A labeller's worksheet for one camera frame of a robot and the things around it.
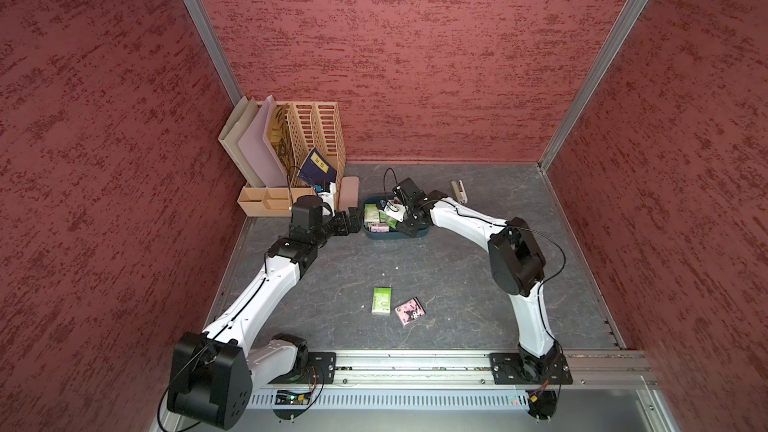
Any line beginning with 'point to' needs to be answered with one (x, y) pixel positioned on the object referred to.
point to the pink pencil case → (349, 193)
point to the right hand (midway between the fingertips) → (406, 224)
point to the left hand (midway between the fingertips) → (349, 216)
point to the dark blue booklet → (316, 170)
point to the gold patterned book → (279, 140)
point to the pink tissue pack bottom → (410, 310)
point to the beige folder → (231, 135)
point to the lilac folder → (255, 148)
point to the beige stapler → (459, 191)
